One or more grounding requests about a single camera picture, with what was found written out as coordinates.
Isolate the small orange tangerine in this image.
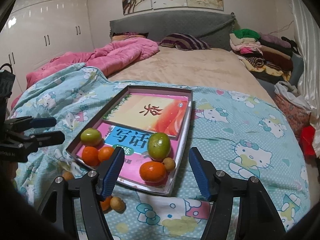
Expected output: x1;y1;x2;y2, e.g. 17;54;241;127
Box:
139;161;167;183

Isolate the oval green fruit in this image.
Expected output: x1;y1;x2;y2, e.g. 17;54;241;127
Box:
147;133;171;161

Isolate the pink cover workbook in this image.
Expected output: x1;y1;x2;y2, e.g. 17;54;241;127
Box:
75;93;192;186

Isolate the grey shallow cardboard box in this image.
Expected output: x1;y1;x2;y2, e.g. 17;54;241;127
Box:
66;84;194;197

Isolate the blue cartoon cat quilt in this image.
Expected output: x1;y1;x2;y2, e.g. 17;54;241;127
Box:
10;63;310;239

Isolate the red object beside bed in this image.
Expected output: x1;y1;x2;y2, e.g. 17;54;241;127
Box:
299;125;316;158

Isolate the orange cover book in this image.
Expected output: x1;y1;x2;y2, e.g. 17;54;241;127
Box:
103;93;189;137

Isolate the pink quilt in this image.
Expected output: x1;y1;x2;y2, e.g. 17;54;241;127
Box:
11;37;161;111

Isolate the white wardrobe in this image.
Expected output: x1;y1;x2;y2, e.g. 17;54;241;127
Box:
1;0;93;106

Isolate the floral cloth bundle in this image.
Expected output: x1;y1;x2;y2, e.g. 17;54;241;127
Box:
273;81;311;138

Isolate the beige bed sheet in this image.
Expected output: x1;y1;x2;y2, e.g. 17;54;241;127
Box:
108;47;274;105

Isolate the pile of folded clothes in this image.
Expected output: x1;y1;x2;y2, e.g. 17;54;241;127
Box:
229;29;298;83

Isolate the striped purple pillow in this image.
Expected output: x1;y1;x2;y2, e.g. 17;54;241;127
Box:
159;33;210;51

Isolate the grey bed headboard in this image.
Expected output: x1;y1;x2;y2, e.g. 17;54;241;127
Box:
110;10;236;50

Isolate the white satin curtain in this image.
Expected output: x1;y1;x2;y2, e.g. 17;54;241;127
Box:
291;0;319;157

